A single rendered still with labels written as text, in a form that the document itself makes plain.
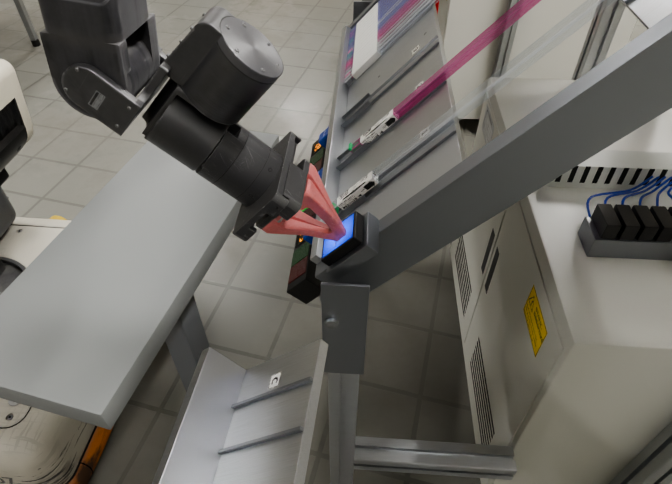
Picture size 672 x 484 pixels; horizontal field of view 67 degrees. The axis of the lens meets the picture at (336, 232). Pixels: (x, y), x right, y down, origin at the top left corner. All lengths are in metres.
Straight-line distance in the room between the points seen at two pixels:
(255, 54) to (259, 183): 0.11
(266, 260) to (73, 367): 0.95
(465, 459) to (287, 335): 0.65
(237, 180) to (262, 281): 1.10
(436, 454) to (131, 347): 0.52
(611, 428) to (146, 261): 0.75
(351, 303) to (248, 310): 0.95
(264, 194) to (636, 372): 0.55
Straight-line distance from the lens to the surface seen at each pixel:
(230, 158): 0.43
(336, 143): 0.76
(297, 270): 0.67
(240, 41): 0.40
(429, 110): 0.63
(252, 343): 1.40
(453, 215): 0.50
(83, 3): 0.41
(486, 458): 0.94
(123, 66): 0.42
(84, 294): 0.79
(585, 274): 0.79
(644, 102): 0.48
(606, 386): 0.81
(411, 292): 1.50
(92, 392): 0.69
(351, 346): 0.60
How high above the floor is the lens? 1.15
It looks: 44 degrees down
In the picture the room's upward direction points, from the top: straight up
